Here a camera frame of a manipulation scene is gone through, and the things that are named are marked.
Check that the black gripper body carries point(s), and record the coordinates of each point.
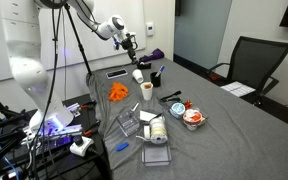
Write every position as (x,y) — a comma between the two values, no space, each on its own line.
(130,46)

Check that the white paper cup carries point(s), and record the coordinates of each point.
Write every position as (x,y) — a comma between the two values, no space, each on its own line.
(147,94)
(138,76)

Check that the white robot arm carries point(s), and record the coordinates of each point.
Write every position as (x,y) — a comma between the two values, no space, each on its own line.
(27,73)

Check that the black pen cup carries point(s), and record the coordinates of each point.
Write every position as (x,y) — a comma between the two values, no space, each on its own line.
(155,80)

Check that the purple folded umbrella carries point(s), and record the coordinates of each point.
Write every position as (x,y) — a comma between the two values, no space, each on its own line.
(154,55)

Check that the white framed tablet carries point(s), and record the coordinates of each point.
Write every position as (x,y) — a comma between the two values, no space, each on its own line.
(116,73)

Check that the blue capped pen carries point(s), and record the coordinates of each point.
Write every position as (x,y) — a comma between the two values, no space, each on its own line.
(160,69)

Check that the orange cloth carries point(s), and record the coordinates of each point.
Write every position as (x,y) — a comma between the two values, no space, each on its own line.
(118,91)

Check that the white marker black cap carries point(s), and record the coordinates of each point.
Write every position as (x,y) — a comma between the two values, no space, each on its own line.
(135,107)

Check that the black slim tool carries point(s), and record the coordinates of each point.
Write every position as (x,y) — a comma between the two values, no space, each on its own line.
(170,96)

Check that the white card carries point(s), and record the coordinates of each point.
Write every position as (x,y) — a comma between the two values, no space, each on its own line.
(146,116)

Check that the blue round tin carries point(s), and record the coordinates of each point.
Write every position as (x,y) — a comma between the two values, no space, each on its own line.
(177,110)

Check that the orange clamp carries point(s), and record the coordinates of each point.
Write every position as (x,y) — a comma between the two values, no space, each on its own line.
(85,106)
(89,132)

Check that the red ribbon bow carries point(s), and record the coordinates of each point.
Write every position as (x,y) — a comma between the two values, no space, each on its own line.
(188,104)

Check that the white tape roll stack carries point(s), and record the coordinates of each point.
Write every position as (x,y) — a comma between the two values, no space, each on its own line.
(158,130)

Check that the red white round tin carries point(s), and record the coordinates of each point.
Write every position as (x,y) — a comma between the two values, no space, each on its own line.
(192,117)

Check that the small blue plastic stick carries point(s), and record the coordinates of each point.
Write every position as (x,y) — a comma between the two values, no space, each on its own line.
(122,146)

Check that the clear tray with tins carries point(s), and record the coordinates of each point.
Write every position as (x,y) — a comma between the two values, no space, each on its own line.
(204,119)

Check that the clear plastic tray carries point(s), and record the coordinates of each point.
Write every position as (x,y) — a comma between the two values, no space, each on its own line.
(155,155)

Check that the white controller black knob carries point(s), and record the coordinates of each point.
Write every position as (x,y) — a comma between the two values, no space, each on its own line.
(80,146)

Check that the white printed paper sheet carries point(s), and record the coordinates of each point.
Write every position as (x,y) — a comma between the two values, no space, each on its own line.
(237,89)

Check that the black mesh office chair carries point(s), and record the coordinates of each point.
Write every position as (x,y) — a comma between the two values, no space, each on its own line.
(257,60)

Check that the black robot stand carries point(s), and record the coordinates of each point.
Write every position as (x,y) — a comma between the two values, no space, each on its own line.
(67,166)

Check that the grey table cloth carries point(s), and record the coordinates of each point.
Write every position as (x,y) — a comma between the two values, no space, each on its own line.
(234,143)

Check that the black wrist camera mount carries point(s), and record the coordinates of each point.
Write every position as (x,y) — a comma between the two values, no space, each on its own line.
(129,36)

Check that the white wall thermostat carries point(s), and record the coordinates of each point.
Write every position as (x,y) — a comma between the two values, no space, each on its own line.
(149,29)

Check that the black camera tripod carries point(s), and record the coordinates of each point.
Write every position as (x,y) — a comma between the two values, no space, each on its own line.
(79,43)

